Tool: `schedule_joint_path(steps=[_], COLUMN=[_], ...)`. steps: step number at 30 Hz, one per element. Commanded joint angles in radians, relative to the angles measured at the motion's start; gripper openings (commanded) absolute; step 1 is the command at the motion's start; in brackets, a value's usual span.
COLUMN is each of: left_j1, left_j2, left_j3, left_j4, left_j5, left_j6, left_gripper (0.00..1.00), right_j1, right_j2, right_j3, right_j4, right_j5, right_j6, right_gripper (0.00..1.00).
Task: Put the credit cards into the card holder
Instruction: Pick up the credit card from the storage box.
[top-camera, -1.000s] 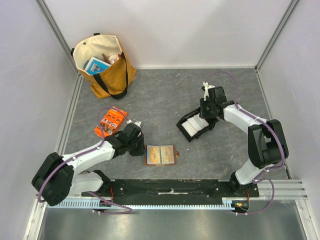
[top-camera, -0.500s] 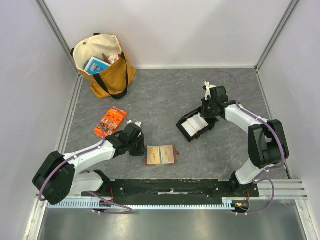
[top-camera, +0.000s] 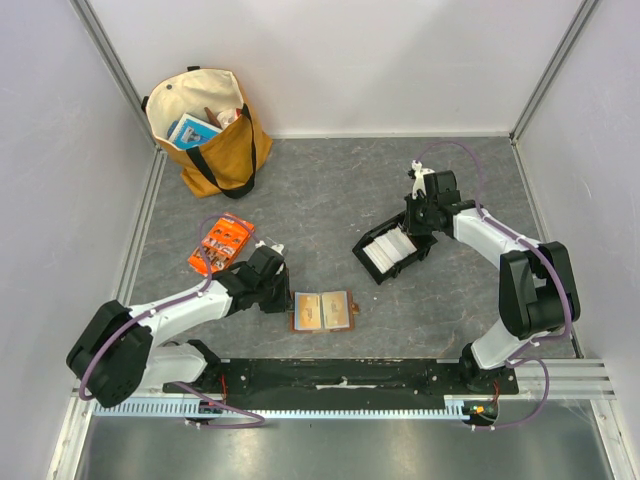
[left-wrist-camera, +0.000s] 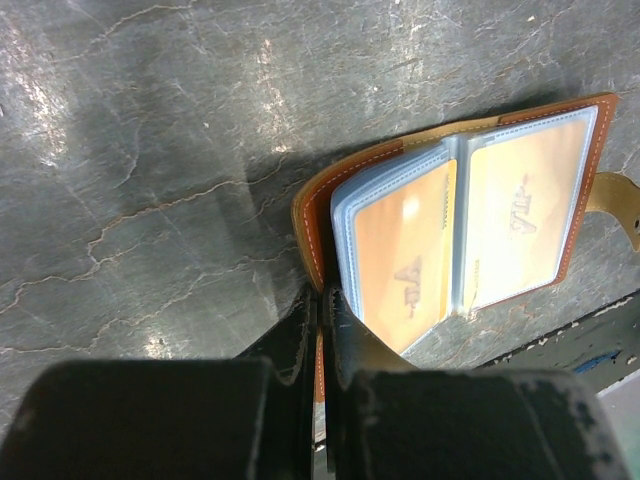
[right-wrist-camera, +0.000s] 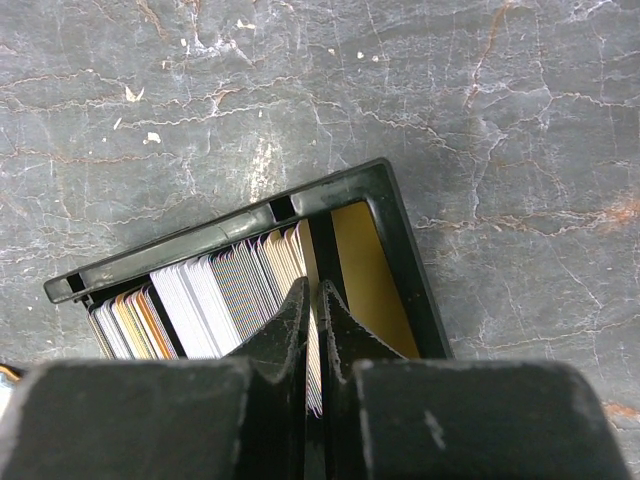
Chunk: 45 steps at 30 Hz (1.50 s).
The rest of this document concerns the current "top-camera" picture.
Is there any black card box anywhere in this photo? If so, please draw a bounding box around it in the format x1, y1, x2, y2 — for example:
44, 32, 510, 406
352, 212, 437, 285

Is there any brown leather card holder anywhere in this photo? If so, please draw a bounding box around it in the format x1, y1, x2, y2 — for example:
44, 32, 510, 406
290, 290, 360, 334

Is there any tan credit card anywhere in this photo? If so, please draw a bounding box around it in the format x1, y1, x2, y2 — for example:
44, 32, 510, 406
322, 291, 350, 329

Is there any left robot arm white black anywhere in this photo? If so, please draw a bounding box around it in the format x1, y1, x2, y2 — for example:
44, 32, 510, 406
66, 243, 291, 408

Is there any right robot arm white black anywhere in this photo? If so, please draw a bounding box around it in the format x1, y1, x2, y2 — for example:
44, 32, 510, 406
403, 162, 580, 394

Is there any white card stack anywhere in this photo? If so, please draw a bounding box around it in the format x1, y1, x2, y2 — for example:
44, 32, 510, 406
363, 226, 417, 274

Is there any orange booklet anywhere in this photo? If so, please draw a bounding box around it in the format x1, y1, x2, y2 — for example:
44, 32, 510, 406
188, 212, 255, 276

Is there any mustard canvas tote bag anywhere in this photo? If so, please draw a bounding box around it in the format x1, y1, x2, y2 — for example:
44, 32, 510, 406
141, 66, 273, 199

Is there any blue book in bag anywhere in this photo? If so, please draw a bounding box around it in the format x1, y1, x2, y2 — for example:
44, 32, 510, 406
168, 113, 222, 150

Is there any brown item in bag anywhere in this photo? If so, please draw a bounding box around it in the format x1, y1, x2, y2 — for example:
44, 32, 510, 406
204, 107, 221, 129

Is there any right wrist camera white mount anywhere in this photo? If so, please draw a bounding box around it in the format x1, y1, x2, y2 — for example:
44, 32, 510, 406
408, 160, 435, 200

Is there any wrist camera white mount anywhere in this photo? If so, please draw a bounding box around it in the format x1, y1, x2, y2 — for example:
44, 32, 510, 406
408, 160, 435, 200
255, 240, 285, 256

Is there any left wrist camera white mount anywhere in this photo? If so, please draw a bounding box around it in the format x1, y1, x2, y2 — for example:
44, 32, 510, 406
255, 240, 285, 256

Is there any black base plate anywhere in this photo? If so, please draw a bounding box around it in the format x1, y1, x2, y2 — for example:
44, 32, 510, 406
190, 358, 519, 410

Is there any slotted cable duct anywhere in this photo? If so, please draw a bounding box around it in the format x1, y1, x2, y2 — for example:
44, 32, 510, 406
93, 397, 474, 419

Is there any aluminium frame rail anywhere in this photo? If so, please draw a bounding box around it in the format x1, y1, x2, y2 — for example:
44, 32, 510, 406
69, 356, 617, 399

